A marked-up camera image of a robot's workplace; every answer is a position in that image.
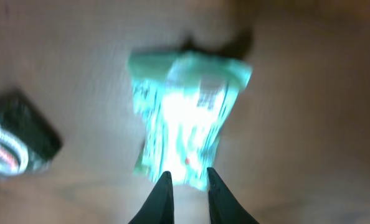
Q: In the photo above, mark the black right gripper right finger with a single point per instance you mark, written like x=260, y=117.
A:
x=223, y=206

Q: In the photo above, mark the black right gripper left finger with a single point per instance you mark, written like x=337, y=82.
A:
x=158, y=208

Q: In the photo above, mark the mint green snack packet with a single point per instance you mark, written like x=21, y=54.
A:
x=183, y=98

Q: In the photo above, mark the round dark green packet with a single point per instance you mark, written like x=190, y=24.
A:
x=28, y=143

